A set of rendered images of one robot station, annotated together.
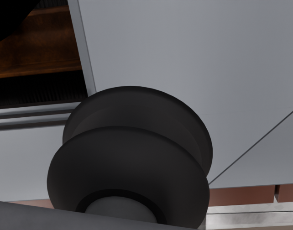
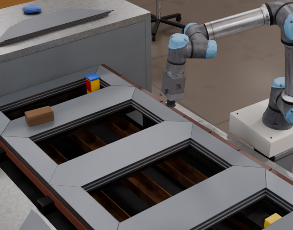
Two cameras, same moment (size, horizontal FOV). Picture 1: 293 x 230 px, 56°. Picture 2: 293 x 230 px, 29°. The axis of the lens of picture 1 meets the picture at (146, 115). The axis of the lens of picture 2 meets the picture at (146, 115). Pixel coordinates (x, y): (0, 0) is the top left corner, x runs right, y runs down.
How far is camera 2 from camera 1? 2.38 m
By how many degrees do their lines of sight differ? 51
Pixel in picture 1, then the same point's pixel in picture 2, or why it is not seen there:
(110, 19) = (170, 142)
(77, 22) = (175, 147)
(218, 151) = (181, 123)
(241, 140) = (176, 122)
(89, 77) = (184, 143)
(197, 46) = (166, 133)
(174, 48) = (168, 135)
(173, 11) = (163, 137)
